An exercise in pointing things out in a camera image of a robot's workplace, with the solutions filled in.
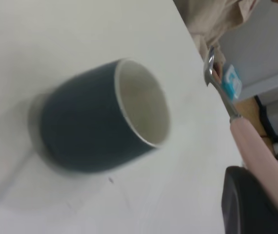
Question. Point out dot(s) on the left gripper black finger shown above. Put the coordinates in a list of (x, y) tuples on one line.
[(241, 209)]

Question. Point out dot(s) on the dark blue ceramic mug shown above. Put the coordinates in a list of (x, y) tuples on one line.
[(80, 117)]

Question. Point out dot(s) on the blue white box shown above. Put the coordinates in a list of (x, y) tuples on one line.
[(232, 83)]

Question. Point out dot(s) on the beige garment of person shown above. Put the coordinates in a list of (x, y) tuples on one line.
[(209, 17)]

